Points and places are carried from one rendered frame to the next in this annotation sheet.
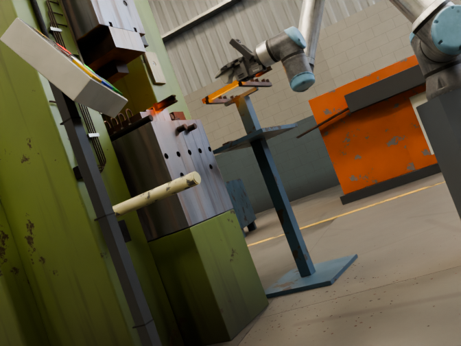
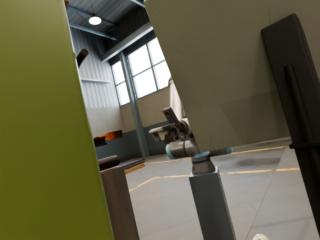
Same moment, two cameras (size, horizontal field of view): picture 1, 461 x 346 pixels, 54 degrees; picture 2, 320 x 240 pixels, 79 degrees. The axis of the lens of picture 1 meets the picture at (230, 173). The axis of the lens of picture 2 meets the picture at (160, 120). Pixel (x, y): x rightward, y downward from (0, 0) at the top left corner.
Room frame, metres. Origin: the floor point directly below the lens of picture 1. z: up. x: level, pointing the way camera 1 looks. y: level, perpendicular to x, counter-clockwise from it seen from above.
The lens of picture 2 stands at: (1.52, 0.70, 0.98)
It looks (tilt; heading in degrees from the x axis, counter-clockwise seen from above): 4 degrees up; 286
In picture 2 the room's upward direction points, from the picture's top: 13 degrees counter-clockwise
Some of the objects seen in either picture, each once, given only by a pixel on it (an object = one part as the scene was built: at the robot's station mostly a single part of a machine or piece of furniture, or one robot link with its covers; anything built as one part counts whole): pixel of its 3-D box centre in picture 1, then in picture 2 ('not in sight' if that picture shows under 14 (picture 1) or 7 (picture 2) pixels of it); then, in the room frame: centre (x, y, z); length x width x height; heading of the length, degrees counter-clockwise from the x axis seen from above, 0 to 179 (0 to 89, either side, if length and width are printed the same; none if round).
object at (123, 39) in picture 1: (95, 61); not in sight; (2.04, 0.40, 1.32); 0.42 x 0.20 x 0.10; 61
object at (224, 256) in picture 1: (182, 282); not in sight; (2.10, 0.38, 0.23); 0.56 x 0.38 x 0.47; 61
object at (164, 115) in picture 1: (122, 134); not in sight; (2.04, 0.40, 0.96); 0.42 x 0.20 x 0.09; 61
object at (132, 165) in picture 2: not in sight; (123, 168); (4.88, -5.18, 0.12); 1.58 x 0.80 x 0.24; 69
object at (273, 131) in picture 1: (256, 138); not in sight; (2.33, -0.19, 0.76); 0.40 x 0.30 x 0.02; 147
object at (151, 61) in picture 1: (154, 68); not in sight; (2.28, 0.18, 1.27); 0.09 x 0.02 x 0.17; 151
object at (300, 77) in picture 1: (298, 72); (197, 146); (1.66, -0.37, 0.86); 0.12 x 0.09 x 0.12; 170
